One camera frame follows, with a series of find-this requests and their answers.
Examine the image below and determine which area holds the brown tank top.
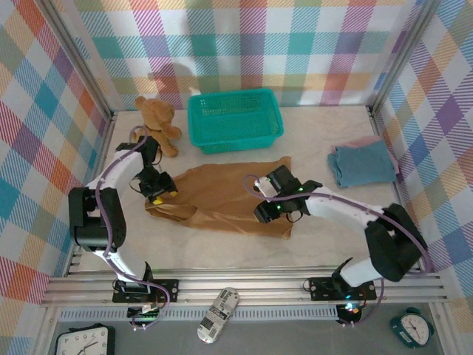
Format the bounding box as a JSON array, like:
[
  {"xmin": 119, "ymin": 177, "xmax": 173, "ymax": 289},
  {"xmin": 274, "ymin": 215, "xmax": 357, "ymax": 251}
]
[{"xmin": 144, "ymin": 155, "xmax": 295, "ymax": 240}]

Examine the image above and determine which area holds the blue tank top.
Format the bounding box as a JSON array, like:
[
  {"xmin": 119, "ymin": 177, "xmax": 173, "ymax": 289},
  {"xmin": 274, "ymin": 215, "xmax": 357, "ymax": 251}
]
[{"xmin": 327, "ymin": 142, "xmax": 398, "ymax": 189}]

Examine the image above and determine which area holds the teal plastic basket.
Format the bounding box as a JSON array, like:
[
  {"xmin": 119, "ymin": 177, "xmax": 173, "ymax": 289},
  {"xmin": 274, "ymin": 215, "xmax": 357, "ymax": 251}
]
[{"xmin": 187, "ymin": 88, "xmax": 285, "ymax": 155}]

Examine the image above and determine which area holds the pink tank top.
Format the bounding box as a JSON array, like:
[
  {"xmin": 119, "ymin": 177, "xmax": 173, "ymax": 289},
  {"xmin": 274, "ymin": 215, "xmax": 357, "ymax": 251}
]
[{"xmin": 332, "ymin": 135, "xmax": 402, "ymax": 175}]

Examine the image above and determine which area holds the brown teddy bear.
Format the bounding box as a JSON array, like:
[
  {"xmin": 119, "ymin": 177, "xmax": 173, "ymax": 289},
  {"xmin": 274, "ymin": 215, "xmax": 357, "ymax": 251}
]
[{"xmin": 132, "ymin": 95, "xmax": 183, "ymax": 158}]

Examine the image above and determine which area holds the black square clock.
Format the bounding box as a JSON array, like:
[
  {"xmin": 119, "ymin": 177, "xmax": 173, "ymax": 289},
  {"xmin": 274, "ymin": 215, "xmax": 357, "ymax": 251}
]
[{"xmin": 55, "ymin": 322, "xmax": 116, "ymax": 355}]

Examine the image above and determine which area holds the teal alarm clock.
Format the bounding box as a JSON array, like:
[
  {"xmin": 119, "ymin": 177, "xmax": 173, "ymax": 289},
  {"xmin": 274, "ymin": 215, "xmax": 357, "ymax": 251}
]
[{"xmin": 389, "ymin": 306, "xmax": 435, "ymax": 348}]

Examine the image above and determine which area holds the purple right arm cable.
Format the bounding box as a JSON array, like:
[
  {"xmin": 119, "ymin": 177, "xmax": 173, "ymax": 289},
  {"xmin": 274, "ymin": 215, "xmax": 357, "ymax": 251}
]
[{"xmin": 242, "ymin": 173, "xmax": 436, "ymax": 328}]

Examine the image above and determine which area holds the aluminium side rail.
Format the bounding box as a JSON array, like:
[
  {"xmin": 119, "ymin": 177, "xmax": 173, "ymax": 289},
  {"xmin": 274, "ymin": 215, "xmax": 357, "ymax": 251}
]
[
  {"xmin": 367, "ymin": 105, "xmax": 426, "ymax": 274},
  {"xmin": 64, "ymin": 110, "xmax": 119, "ymax": 277}
]

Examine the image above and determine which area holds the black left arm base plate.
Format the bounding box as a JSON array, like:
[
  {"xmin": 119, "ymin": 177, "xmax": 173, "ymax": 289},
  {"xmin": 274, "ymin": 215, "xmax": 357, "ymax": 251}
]
[{"xmin": 112, "ymin": 279, "xmax": 180, "ymax": 304}]

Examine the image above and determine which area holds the long aluminium frame rail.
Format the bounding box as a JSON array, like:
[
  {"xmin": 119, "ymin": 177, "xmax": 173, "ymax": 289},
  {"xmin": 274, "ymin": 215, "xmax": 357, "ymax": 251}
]
[{"xmin": 40, "ymin": 264, "xmax": 450, "ymax": 308}]

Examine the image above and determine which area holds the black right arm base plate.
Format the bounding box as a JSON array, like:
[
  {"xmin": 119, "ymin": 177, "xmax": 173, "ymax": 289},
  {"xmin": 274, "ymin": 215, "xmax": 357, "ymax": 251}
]
[{"xmin": 308, "ymin": 276, "xmax": 378, "ymax": 301}]

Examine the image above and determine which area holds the grey slotted cable duct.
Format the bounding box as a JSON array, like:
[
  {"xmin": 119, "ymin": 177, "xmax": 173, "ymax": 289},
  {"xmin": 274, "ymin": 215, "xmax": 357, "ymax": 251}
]
[{"xmin": 58, "ymin": 305, "xmax": 339, "ymax": 322}]

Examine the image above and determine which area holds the aluminium frame post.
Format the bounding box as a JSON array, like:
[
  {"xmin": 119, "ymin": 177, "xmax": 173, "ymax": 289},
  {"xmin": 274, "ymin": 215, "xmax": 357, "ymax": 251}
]
[
  {"xmin": 367, "ymin": 0, "xmax": 440, "ymax": 115},
  {"xmin": 38, "ymin": 0, "xmax": 119, "ymax": 121}
]

